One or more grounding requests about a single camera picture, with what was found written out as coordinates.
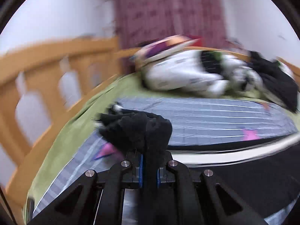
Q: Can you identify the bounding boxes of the black pants with white stripe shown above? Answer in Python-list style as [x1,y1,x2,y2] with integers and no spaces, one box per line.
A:
[100,110,299,224]

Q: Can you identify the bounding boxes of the grey checked bed sheet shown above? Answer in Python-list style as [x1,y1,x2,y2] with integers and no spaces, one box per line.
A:
[33,97,299,216]

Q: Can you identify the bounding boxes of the green fuzzy blanket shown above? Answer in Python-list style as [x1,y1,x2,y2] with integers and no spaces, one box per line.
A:
[22,73,300,223]

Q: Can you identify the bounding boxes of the white patterned quilt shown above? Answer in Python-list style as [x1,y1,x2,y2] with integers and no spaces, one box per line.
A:
[140,49,295,98]

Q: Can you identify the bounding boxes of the colourful pillow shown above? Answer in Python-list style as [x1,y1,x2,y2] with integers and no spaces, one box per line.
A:
[133,34,203,63]

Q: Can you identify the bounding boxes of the black clothes pile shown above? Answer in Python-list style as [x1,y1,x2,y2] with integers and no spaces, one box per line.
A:
[249,51,299,113]

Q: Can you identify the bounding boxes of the maroon curtain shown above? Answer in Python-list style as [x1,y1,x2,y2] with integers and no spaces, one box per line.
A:
[113,0,227,49]

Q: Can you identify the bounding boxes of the wooden bed frame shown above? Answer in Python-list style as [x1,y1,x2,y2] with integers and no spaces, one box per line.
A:
[0,36,300,225]

